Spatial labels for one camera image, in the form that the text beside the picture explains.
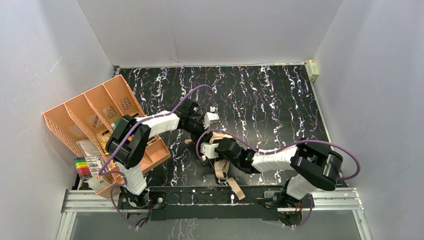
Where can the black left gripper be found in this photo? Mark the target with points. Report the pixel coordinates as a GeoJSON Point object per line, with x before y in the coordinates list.
{"type": "Point", "coordinates": [199, 124]}

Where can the beige and black folding umbrella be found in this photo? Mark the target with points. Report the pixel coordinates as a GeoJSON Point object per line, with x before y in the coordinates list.
{"type": "Point", "coordinates": [221, 167]}

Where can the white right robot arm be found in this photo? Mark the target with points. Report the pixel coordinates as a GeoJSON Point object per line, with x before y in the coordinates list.
{"type": "Point", "coordinates": [316, 164]}

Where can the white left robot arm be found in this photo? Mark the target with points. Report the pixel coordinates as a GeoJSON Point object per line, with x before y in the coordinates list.
{"type": "Point", "coordinates": [128, 142]}

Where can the yellow spiral notebook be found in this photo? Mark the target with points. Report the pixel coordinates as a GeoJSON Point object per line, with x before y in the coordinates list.
{"type": "Point", "coordinates": [103, 140]}

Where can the orange plastic desk organizer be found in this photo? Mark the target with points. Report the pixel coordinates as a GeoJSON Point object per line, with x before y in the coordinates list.
{"type": "Point", "coordinates": [79, 121]}

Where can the small white red box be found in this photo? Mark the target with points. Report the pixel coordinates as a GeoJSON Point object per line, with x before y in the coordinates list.
{"type": "Point", "coordinates": [99, 183]}

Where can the coloured marker set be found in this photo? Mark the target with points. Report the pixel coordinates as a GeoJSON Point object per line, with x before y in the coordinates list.
{"type": "Point", "coordinates": [88, 167]}

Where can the white green box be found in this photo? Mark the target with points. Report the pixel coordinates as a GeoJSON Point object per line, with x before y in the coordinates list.
{"type": "Point", "coordinates": [312, 69]}

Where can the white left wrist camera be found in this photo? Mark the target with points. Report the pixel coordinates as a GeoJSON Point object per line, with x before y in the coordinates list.
{"type": "Point", "coordinates": [211, 116]}

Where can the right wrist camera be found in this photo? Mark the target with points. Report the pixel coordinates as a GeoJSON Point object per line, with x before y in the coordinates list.
{"type": "Point", "coordinates": [207, 151]}

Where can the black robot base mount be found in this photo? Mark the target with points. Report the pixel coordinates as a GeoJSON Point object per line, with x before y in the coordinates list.
{"type": "Point", "coordinates": [214, 202]}

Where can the aluminium frame rail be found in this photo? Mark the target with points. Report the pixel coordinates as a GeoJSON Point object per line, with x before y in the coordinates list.
{"type": "Point", "coordinates": [343, 198]}

